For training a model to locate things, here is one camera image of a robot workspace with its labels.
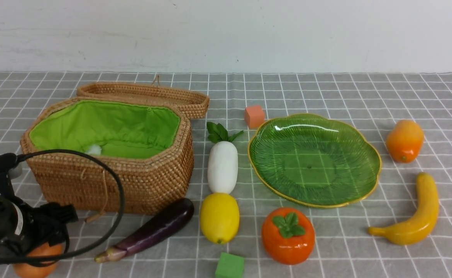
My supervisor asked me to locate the orange toy persimmon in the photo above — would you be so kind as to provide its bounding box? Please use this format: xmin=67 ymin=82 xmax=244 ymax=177
xmin=261 ymin=207 xmax=315 ymax=265

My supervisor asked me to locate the yellow toy banana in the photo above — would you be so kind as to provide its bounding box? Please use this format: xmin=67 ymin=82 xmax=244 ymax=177
xmin=367 ymin=172 xmax=440 ymax=245

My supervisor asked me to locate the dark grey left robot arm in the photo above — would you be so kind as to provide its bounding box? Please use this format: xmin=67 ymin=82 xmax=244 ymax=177
xmin=0 ymin=189 xmax=79 ymax=259

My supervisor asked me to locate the green foam cube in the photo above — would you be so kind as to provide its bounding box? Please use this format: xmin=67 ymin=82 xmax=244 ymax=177
xmin=215 ymin=252 xmax=245 ymax=278

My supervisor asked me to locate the white toy radish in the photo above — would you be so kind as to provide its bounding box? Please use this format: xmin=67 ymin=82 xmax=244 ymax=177
xmin=207 ymin=121 xmax=244 ymax=194

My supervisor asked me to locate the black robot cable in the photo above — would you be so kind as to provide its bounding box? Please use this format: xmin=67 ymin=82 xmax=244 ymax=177
xmin=0 ymin=149 xmax=126 ymax=268

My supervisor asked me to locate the yellow toy lemon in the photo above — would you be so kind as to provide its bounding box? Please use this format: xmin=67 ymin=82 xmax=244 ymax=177
xmin=199 ymin=192 xmax=240 ymax=244

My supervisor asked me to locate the orange foam cube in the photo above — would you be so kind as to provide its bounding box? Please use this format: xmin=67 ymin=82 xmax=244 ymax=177
xmin=244 ymin=105 xmax=265 ymax=129

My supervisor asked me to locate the woven basket lid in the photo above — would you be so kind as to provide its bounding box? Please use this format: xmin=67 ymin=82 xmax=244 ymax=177
xmin=76 ymin=76 xmax=210 ymax=119

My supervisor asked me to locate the woven rattan basket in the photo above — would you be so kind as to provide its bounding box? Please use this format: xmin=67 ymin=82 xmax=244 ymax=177
xmin=20 ymin=97 xmax=194 ymax=215

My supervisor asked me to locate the grey checked tablecloth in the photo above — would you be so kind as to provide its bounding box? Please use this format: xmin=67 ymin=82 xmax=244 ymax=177
xmin=0 ymin=71 xmax=452 ymax=278

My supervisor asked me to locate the purple toy eggplant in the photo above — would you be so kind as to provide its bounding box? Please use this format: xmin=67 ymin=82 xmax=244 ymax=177
xmin=94 ymin=198 xmax=195 ymax=263

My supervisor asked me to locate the green glass leaf plate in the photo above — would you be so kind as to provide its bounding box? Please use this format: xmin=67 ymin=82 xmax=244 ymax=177
xmin=247 ymin=113 xmax=382 ymax=209

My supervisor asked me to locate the orange toy mango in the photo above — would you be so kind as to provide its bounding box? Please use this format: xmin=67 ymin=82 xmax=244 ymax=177
xmin=385 ymin=120 xmax=425 ymax=163

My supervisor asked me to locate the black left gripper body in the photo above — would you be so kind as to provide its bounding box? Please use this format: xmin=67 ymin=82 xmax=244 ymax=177
xmin=2 ymin=195 xmax=79 ymax=267

